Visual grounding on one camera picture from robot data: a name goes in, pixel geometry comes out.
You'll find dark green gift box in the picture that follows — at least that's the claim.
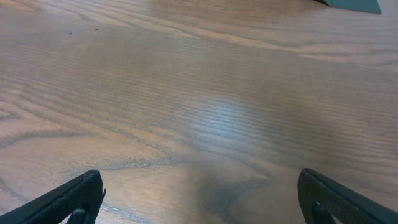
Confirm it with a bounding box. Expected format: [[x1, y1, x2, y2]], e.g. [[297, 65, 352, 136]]
[[314, 0, 382, 14]]

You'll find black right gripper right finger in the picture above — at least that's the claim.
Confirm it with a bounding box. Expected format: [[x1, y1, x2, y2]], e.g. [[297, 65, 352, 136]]
[[297, 168, 397, 224]]

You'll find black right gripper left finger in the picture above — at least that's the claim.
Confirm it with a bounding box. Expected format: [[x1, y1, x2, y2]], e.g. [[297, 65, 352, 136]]
[[1, 170, 106, 224]]

